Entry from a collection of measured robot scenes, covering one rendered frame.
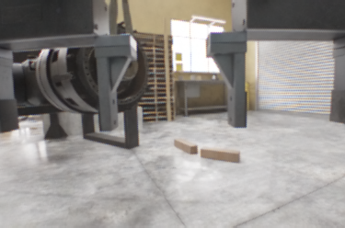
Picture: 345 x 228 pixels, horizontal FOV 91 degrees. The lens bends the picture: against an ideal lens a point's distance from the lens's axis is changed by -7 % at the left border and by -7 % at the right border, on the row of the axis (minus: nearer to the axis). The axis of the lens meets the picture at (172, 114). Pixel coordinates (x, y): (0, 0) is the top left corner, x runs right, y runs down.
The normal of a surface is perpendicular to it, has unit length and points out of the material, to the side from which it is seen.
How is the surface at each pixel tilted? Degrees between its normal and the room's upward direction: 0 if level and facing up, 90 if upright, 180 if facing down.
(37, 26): 90
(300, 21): 90
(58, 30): 90
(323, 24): 90
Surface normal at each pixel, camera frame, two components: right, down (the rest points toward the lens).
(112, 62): -0.01, 0.11
